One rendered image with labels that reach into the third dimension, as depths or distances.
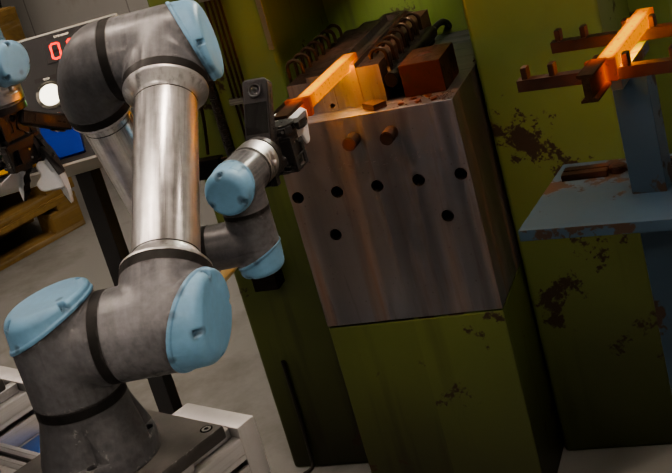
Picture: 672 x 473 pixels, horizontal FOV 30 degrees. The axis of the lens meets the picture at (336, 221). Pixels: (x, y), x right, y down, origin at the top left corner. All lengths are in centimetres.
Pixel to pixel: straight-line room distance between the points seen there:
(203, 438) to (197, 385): 211
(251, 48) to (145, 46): 100
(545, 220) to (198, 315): 86
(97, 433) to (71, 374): 8
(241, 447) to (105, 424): 23
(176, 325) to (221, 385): 220
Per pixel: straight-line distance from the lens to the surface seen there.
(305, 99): 222
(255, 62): 268
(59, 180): 233
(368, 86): 247
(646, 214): 210
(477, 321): 255
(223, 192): 192
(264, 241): 196
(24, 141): 233
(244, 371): 369
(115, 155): 184
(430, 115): 239
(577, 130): 256
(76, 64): 174
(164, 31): 170
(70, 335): 151
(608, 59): 197
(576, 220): 213
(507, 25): 252
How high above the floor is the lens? 154
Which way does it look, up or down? 19 degrees down
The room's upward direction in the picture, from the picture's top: 16 degrees counter-clockwise
